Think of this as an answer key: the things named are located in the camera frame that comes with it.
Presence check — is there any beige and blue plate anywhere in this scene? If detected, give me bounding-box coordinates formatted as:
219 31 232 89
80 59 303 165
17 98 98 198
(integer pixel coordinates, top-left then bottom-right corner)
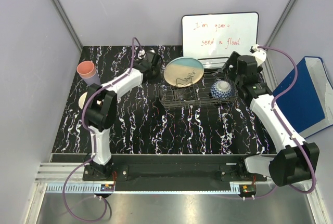
163 57 204 87

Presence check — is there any purple plastic cup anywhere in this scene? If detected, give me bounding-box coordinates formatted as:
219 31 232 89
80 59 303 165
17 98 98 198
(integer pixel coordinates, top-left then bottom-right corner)
82 72 101 86

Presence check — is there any pink plastic cup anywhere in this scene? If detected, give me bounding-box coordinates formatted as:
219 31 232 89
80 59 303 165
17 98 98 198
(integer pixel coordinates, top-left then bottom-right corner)
76 61 96 78

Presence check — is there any red and white bowl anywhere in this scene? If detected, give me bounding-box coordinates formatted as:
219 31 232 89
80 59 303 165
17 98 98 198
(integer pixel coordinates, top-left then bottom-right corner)
78 92 87 110

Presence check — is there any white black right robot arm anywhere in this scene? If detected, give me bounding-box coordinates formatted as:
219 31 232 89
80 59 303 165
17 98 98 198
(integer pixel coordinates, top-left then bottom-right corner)
223 49 319 194

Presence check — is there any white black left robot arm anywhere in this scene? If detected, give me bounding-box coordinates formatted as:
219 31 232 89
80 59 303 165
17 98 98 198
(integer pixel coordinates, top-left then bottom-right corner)
82 50 162 180

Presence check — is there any blue white patterned bowl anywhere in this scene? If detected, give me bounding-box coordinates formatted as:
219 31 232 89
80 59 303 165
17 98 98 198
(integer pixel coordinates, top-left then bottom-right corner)
210 80 233 99

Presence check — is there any white whiteboard with red writing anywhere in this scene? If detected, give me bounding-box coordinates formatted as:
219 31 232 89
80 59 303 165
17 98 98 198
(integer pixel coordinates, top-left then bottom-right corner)
181 11 259 62

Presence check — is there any blue binder folder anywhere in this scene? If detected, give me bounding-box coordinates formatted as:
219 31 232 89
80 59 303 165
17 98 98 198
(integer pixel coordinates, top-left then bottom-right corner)
277 56 332 142

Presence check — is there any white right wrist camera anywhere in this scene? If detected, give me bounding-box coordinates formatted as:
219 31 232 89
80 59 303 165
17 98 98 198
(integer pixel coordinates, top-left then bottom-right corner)
250 44 267 67

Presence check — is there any grey wire dish rack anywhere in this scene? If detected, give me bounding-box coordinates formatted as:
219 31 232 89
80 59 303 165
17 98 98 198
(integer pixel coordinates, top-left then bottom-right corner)
159 58 237 108

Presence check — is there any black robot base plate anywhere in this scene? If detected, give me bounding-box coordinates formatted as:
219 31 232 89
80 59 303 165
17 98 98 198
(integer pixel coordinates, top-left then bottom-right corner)
37 154 267 194

